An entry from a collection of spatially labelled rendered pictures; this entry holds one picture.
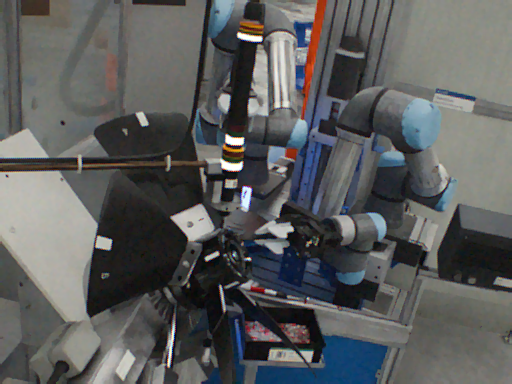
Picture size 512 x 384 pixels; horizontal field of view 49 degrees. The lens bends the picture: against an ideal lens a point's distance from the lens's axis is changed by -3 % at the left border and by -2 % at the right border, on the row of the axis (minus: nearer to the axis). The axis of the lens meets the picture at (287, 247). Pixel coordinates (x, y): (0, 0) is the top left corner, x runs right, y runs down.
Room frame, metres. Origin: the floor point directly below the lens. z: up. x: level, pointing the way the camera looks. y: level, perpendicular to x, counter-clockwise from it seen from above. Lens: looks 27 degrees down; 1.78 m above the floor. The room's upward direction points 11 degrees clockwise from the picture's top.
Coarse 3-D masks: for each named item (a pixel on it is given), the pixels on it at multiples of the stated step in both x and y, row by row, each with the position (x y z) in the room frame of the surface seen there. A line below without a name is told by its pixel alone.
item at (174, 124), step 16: (144, 112) 1.14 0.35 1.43; (160, 112) 1.17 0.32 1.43; (176, 112) 1.20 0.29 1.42; (96, 128) 1.05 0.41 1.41; (112, 128) 1.07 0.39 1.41; (144, 128) 1.11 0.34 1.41; (160, 128) 1.14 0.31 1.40; (176, 128) 1.16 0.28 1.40; (112, 144) 1.05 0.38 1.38; (128, 144) 1.07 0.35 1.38; (144, 144) 1.09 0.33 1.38; (160, 144) 1.11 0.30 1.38; (176, 144) 1.13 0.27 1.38; (192, 144) 1.16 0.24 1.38; (144, 160) 1.07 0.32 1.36; (160, 160) 1.08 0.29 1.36; (176, 160) 1.10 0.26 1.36; (192, 160) 1.12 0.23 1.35; (128, 176) 1.03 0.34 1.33; (144, 176) 1.04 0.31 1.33; (160, 176) 1.06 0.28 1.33; (176, 176) 1.07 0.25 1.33; (192, 176) 1.09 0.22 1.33; (160, 192) 1.04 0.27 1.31; (176, 192) 1.05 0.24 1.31; (192, 192) 1.07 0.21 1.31; (176, 208) 1.03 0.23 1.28
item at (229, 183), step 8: (248, 0) 1.09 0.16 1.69; (256, 0) 1.09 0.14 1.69; (248, 8) 1.08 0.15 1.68; (256, 8) 1.08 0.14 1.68; (248, 16) 1.08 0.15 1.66; (256, 16) 1.08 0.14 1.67; (232, 176) 1.08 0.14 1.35; (224, 184) 1.08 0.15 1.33; (232, 184) 1.08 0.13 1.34; (224, 192) 1.08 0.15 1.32; (232, 192) 1.08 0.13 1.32; (224, 200) 1.08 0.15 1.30; (232, 200) 1.09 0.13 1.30; (224, 216) 1.09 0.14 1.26
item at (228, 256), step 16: (208, 240) 0.98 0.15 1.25; (224, 240) 1.00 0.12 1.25; (240, 240) 1.05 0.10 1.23; (224, 256) 0.95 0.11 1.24; (240, 256) 1.02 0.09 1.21; (192, 272) 0.95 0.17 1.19; (208, 272) 0.94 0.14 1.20; (224, 272) 0.94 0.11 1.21; (240, 272) 0.98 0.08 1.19; (176, 288) 0.93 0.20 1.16; (192, 288) 0.95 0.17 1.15; (208, 288) 0.94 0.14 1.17; (224, 288) 0.95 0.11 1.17; (192, 304) 0.94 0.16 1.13
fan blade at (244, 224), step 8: (208, 200) 1.30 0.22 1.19; (208, 208) 1.26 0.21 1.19; (216, 216) 1.23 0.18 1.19; (232, 216) 1.25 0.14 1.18; (240, 216) 1.27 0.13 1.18; (248, 216) 1.29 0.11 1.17; (256, 216) 1.32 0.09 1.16; (216, 224) 1.18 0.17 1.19; (224, 224) 1.19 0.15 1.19; (232, 224) 1.20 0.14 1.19; (240, 224) 1.21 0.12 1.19; (248, 224) 1.23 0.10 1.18; (256, 224) 1.26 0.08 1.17; (264, 224) 1.29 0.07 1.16; (240, 232) 1.16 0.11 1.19; (248, 232) 1.18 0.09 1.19; (248, 240) 1.13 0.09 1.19
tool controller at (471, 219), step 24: (456, 216) 1.44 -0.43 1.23; (480, 216) 1.43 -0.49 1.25; (504, 216) 1.46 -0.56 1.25; (456, 240) 1.38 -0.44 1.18; (480, 240) 1.37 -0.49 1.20; (504, 240) 1.37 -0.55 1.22; (456, 264) 1.40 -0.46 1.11; (480, 264) 1.39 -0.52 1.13; (504, 264) 1.38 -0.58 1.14; (504, 288) 1.41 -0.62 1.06
